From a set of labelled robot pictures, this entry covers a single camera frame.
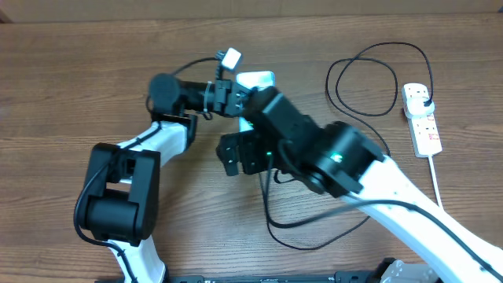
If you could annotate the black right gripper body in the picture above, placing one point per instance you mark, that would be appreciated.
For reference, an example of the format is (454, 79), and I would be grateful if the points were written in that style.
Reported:
(255, 154)

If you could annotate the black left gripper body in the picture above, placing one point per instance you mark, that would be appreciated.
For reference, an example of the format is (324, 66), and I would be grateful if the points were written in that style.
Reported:
(223, 97)

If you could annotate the Samsung Galaxy smartphone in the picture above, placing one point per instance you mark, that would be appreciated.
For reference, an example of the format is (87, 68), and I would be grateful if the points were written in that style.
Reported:
(260, 80)

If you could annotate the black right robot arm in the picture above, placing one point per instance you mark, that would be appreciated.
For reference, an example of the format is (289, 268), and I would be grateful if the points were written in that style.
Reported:
(340, 160)

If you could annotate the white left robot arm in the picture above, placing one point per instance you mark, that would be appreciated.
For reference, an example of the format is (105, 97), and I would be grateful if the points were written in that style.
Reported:
(118, 205)

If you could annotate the white charger plug adapter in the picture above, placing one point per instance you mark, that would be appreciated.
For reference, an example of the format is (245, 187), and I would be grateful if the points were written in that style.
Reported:
(416, 107)

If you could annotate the white power strip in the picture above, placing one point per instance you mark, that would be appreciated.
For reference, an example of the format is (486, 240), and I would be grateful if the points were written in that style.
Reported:
(424, 131)

